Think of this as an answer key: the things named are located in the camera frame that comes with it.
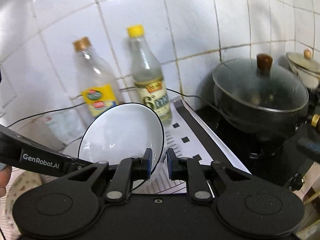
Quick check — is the black gas stove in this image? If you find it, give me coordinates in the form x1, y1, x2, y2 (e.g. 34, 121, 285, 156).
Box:
196, 106, 319, 192

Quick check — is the black pot with glass lid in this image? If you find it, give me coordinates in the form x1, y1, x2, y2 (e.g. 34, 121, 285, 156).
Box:
212, 54, 309, 136

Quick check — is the person's left hand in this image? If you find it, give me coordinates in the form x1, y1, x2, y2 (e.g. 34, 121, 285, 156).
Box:
0, 165, 12, 197

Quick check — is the yellow cap vinegar bottle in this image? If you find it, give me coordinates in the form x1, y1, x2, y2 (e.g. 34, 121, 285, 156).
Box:
127, 24, 172, 127

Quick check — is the yellow label cooking wine bottle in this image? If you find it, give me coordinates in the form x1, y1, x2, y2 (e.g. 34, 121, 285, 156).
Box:
73, 36, 124, 119

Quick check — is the small white ribbed bowl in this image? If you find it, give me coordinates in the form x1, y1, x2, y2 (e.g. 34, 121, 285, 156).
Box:
78, 102, 167, 183

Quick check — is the striped white table cloth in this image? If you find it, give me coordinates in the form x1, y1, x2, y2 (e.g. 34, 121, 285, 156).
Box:
10, 98, 252, 196

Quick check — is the white salt bag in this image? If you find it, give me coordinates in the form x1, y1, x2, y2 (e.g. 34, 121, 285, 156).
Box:
43, 109, 85, 145

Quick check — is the black power cable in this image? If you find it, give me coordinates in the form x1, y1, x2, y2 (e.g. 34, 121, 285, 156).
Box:
4, 87, 221, 131

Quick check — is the pink rabbit carrot plate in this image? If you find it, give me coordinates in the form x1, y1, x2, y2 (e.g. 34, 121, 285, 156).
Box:
1, 171, 44, 239

